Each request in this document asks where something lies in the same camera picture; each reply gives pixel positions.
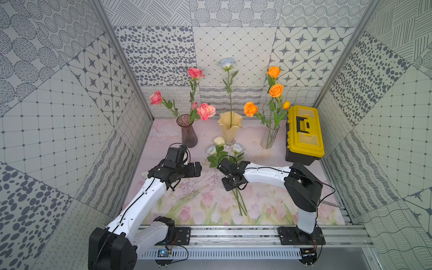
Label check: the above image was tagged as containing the left circuit board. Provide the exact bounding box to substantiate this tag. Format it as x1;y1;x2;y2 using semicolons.
155;249;173;267

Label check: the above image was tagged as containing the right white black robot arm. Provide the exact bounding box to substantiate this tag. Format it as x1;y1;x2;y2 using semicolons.
217;159;326;246

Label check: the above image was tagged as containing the cream ruffled glass vase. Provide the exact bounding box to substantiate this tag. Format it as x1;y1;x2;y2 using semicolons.
217;111;243;148

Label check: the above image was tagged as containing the pink rose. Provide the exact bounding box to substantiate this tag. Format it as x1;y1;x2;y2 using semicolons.
196;103;216;121
150;91;180;118
188;68;205;104

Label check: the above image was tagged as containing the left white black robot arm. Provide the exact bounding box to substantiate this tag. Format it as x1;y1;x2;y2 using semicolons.
88;143;202;270

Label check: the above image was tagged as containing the orange rose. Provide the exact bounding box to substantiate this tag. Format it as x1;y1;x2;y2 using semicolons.
268;84;285;129
267;66;281;88
244;102;271;127

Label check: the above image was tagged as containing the purple glass vase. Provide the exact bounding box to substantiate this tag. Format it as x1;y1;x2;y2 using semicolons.
177;114;198;149

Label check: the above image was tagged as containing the yellow black toolbox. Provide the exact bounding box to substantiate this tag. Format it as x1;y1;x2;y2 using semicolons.
285;105;325;165

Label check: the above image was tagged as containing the clear glass vase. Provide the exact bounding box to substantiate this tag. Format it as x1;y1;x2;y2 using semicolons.
261;124;280;149

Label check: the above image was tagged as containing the orange tulip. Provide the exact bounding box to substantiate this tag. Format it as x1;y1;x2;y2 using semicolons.
274;101;291;129

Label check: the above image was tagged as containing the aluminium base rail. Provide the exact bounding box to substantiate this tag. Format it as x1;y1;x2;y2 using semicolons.
97;224;375;250

